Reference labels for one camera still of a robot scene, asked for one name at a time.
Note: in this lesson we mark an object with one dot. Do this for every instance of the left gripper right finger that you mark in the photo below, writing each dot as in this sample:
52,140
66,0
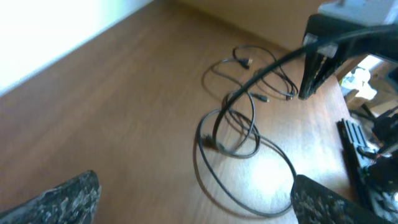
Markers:
315,203

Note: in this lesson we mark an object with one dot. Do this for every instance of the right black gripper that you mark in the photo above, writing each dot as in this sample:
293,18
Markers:
322,63

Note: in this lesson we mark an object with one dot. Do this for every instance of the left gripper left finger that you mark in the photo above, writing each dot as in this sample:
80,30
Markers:
74,201

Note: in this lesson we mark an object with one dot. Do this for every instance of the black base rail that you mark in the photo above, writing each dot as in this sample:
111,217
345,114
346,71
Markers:
357,149

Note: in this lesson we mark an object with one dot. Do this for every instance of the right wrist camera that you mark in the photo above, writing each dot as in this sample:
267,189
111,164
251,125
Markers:
364,12

